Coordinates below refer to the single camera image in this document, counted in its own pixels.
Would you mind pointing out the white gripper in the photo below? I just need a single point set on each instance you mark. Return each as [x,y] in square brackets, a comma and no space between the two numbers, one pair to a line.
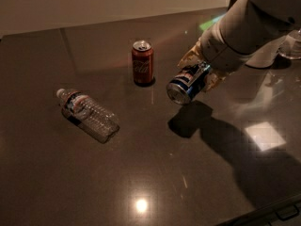
[215,52]

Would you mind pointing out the blue pepsi can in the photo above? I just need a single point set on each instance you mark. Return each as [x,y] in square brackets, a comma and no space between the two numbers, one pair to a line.
[183,88]

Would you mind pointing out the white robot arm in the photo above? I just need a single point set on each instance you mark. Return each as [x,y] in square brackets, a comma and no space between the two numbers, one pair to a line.
[246,27]

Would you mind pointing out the red coca-cola can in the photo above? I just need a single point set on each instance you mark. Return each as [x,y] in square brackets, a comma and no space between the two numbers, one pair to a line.
[142,61]

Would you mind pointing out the white lidded container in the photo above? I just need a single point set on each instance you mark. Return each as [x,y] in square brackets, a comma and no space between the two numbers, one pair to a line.
[266,55]

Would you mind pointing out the clear glass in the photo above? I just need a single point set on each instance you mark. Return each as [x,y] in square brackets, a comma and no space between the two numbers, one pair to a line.
[291,46]

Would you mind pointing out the clear plastic water bottle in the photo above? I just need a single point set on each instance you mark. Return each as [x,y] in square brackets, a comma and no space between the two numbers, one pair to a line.
[87,114]

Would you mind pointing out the black drawer handle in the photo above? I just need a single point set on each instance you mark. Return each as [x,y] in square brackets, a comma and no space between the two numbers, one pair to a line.
[288,213]

